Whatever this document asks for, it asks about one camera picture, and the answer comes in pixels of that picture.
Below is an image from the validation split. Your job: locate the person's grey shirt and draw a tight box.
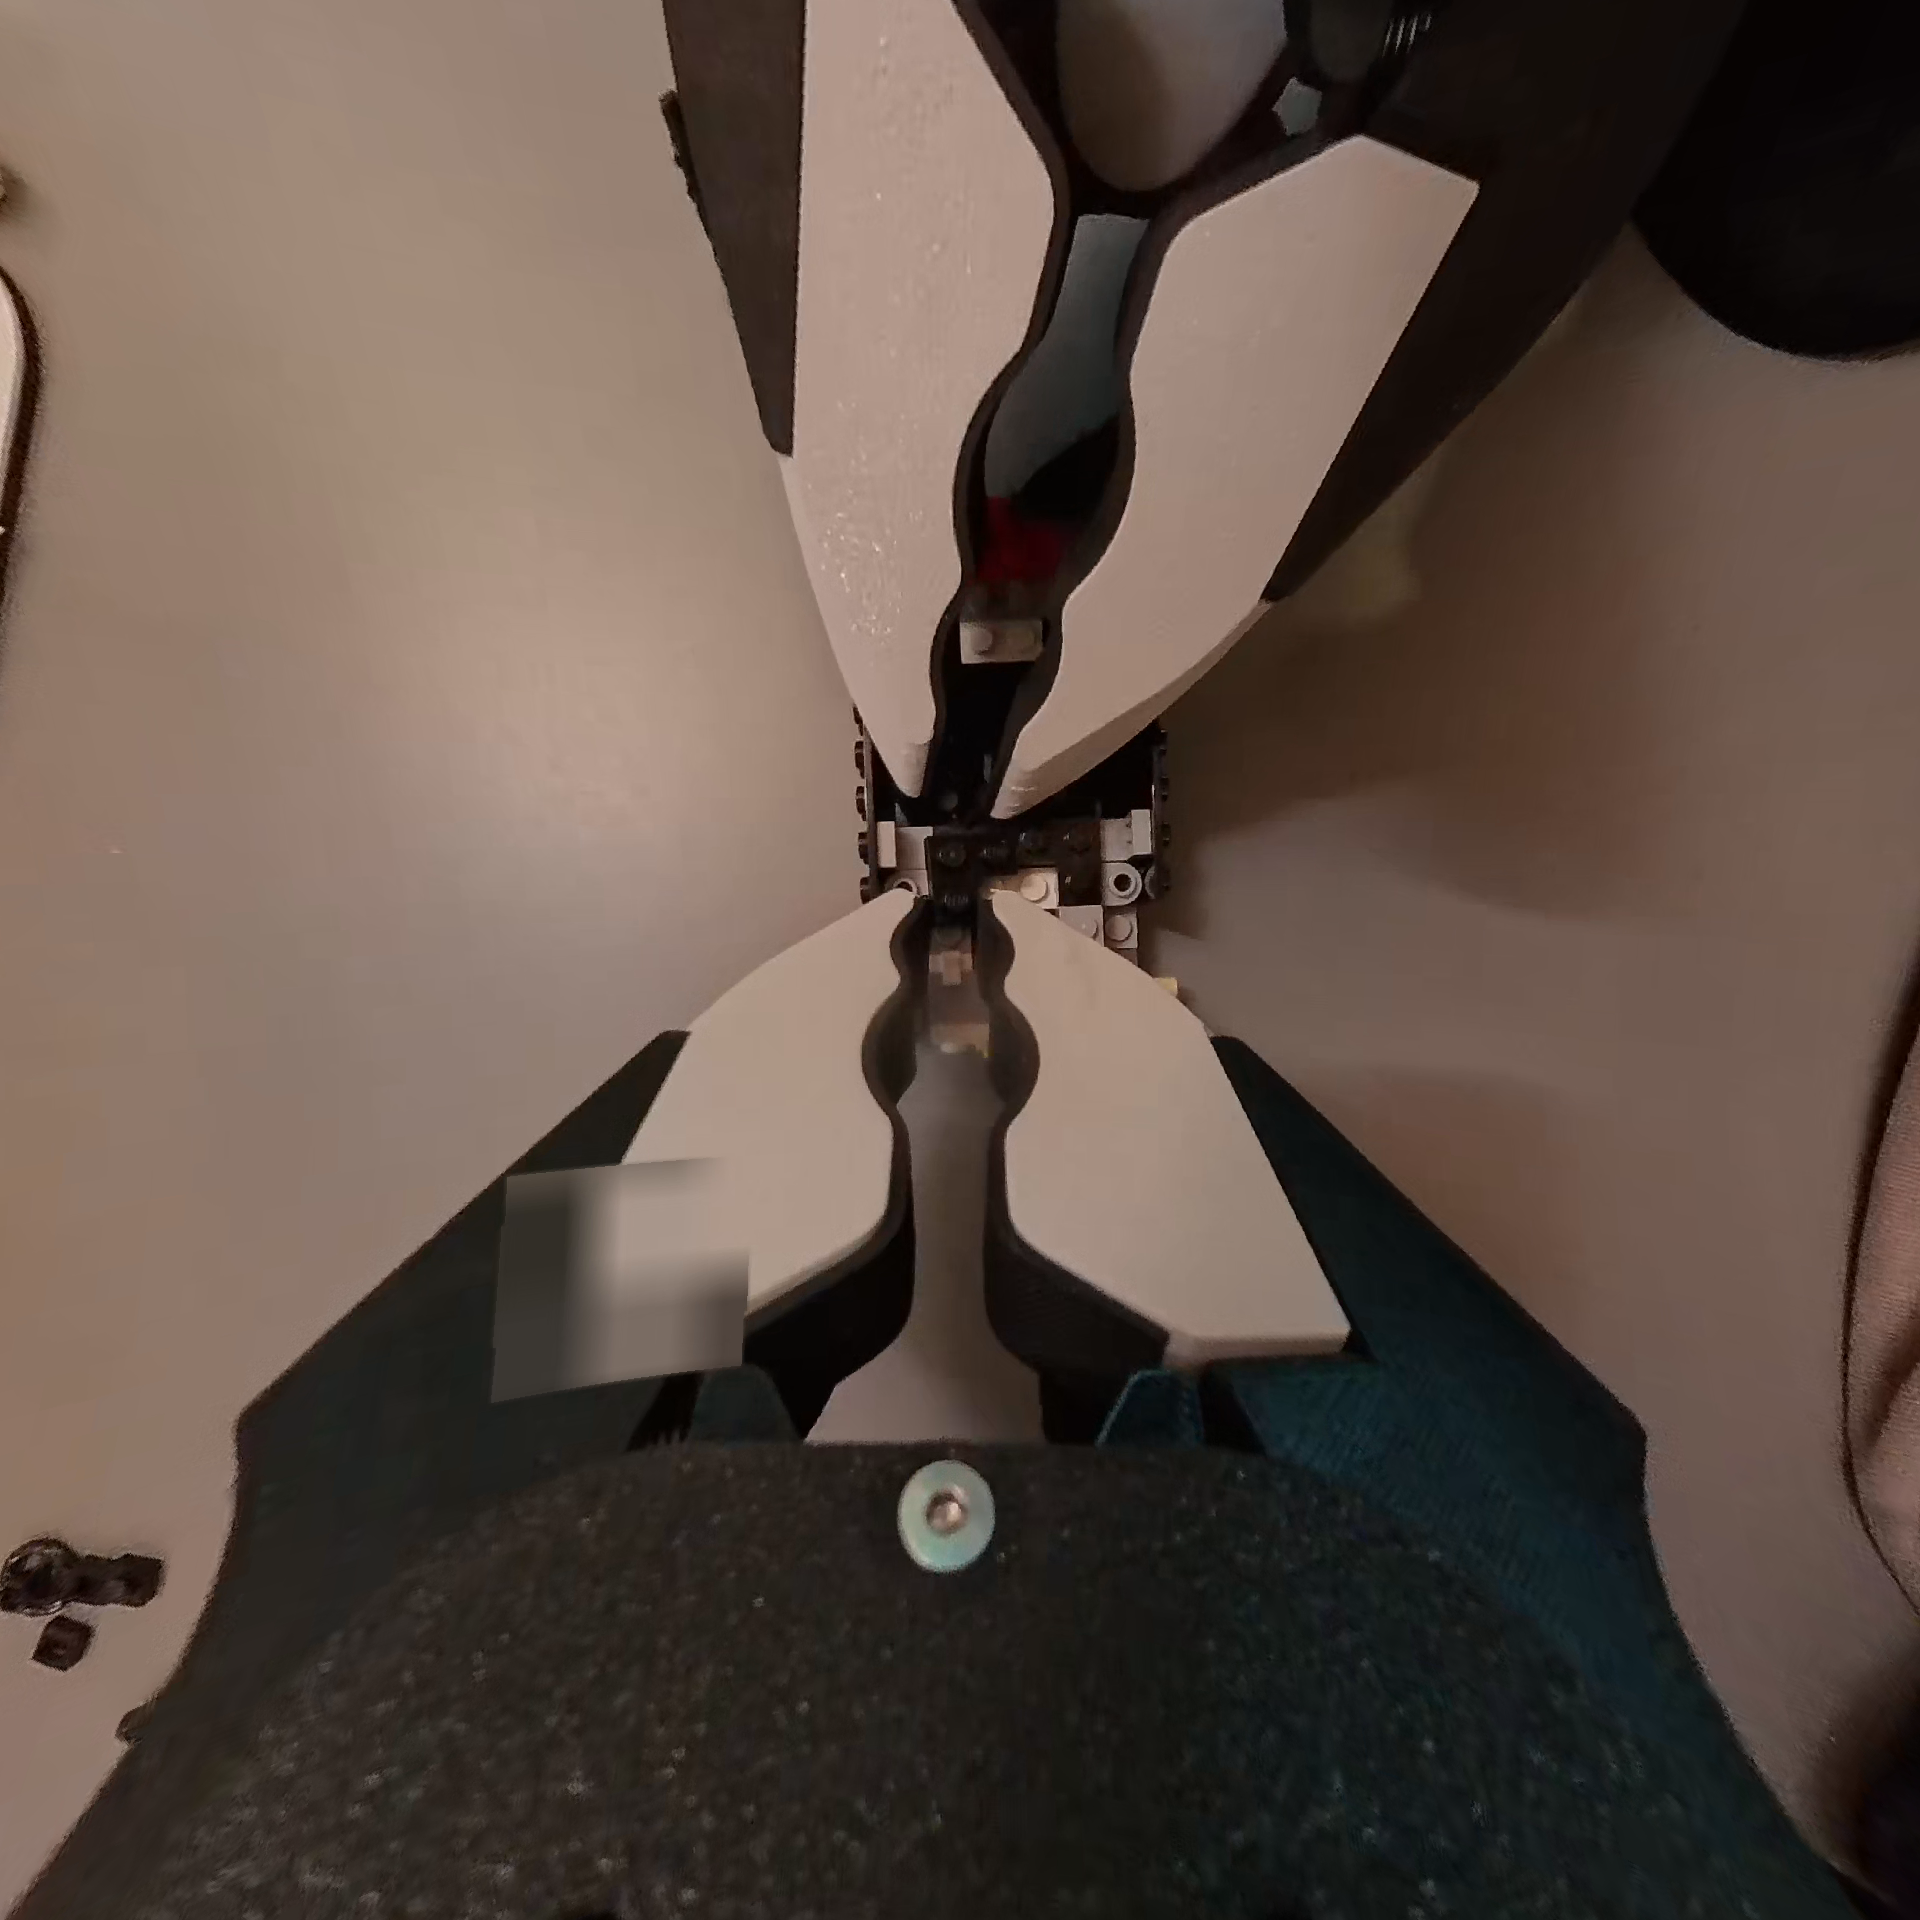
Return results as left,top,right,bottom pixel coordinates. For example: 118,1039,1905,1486
1838,959,1920,1907

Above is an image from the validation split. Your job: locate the cluster of small black bricks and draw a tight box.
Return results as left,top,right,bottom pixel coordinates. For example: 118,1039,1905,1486
0,1533,167,1670

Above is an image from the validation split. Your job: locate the white book stand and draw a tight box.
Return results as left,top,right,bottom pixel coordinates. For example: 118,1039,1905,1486
0,268,40,606

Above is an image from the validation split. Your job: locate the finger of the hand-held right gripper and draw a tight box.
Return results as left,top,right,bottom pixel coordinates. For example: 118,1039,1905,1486
989,134,1488,819
777,0,1070,797

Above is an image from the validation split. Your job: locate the toy brick vehicle model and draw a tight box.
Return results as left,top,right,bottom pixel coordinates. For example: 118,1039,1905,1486
851,487,1181,1056

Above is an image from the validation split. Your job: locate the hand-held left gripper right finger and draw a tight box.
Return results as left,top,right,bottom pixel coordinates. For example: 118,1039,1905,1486
978,892,1355,1374

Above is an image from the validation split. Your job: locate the grey desk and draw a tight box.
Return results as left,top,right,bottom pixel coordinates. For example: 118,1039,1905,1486
0,0,1920,1876

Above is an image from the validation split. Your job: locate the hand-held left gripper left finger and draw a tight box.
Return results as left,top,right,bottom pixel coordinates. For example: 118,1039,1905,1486
625,892,921,1336

